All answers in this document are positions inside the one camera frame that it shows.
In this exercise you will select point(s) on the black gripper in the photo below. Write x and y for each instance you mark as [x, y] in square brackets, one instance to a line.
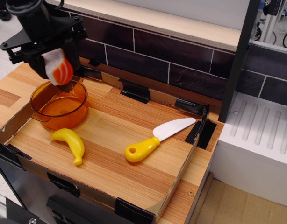
[44, 30]

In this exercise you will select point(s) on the salmon sushi toy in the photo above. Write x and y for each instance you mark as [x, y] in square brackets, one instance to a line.
[57, 67]

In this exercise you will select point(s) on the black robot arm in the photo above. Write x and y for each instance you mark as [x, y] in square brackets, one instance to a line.
[31, 4]

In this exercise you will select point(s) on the orange transparent pot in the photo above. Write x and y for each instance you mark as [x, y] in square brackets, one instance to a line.
[57, 107]

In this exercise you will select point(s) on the cardboard fence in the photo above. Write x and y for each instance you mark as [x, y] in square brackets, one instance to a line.
[106, 188]

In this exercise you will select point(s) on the black office chair wheel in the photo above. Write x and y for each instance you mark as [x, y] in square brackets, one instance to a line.
[4, 14]

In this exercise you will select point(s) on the yellow toy banana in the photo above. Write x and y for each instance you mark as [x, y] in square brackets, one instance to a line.
[74, 142]

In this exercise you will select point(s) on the wooden shelf board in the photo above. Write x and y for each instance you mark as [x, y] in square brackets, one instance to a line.
[159, 22]

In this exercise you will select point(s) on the white toy sink drainboard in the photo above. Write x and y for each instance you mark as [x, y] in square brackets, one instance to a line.
[251, 153]

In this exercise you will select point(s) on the yellow handled toy knife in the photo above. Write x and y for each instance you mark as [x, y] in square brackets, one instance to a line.
[139, 151]

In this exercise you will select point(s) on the black shelf post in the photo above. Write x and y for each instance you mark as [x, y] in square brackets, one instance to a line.
[239, 58]

